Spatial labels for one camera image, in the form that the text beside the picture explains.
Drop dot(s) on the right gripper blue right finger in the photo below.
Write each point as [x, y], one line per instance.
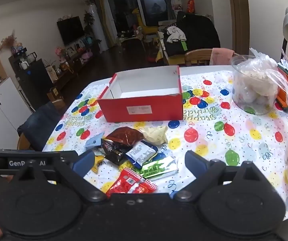
[196, 164]

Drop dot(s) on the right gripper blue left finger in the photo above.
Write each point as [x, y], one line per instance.
[84, 163]

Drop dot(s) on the yellow minion lollipop packet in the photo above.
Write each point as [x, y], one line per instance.
[98, 160]

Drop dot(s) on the light blue snack packet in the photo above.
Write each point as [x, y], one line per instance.
[94, 141]

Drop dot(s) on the green wafer packet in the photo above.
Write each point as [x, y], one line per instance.
[158, 169]

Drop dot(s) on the black chocolate wedge packet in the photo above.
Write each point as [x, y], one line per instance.
[114, 151]

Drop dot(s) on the red snack packet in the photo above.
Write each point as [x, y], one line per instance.
[129, 182]

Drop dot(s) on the cream snack packet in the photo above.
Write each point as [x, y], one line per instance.
[155, 135]

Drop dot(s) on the blue white snack packet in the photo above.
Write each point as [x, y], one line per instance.
[140, 153]

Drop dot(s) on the balloon birthday tablecloth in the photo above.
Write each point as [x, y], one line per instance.
[213, 127]

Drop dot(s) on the dark jeans on chair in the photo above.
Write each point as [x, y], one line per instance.
[35, 131]

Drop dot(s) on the white cabinet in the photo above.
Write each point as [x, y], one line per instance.
[13, 113]

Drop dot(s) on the red cardboard box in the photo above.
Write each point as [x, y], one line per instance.
[146, 94]

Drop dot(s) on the dark side cabinet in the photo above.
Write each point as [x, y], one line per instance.
[33, 79]

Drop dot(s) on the clear plastic jar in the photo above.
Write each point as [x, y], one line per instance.
[252, 90]

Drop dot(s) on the wooden chair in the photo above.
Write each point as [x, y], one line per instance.
[200, 56]

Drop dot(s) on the clear plastic bag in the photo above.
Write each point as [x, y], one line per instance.
[284, 105]

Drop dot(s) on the pink cloth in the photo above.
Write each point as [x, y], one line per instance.
[221, 56]

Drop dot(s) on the black coat pile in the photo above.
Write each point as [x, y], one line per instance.
[190, 32]

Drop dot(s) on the wall television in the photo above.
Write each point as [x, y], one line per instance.
[71, 29]

